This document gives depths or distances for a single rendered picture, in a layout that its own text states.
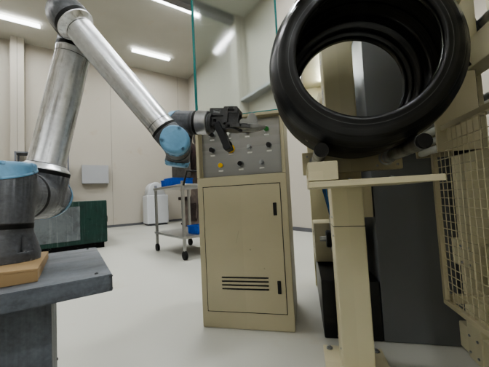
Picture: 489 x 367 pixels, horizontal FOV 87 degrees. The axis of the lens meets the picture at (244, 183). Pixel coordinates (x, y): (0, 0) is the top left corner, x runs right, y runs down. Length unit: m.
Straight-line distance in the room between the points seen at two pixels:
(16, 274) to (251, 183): 1.12
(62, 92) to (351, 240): 1.23
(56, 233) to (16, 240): 4.45
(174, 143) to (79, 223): 4.59
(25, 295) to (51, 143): 0.53
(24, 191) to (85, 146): 9.05
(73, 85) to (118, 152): 8.90
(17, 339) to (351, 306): 1.11
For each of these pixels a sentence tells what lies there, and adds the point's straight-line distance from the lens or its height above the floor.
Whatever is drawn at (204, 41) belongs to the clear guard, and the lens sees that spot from 1.92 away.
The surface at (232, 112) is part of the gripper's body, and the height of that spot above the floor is 1.07.
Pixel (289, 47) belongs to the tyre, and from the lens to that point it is 0.91.
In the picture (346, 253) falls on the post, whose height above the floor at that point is 0.51.
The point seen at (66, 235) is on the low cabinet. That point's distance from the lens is 5.36.
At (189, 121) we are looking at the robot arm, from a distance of 0.99.
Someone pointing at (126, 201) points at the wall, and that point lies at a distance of 9.89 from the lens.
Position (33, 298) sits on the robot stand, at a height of 0.58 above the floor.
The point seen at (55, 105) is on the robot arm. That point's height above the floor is 1.11.
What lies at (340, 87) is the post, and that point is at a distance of 1.29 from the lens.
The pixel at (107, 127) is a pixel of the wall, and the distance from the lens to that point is 10.15.
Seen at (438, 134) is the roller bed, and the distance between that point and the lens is 1.25.
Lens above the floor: 0.77
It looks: 3 degrees up
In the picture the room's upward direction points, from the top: 3 degrees counter-clockwise
